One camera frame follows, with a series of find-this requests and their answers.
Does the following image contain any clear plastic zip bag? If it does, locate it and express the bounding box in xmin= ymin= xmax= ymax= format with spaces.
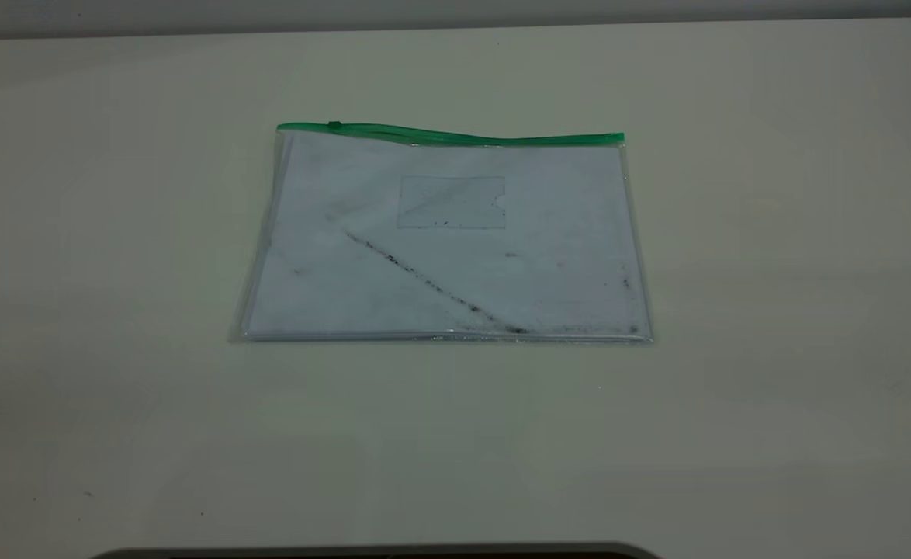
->
xmin=228 ymin=120 xmax=655 ymax=345

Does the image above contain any dark grey rounded base rim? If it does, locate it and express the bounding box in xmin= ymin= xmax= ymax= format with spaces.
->
xmin=89 ymin=541 xmax=663 ymax=559

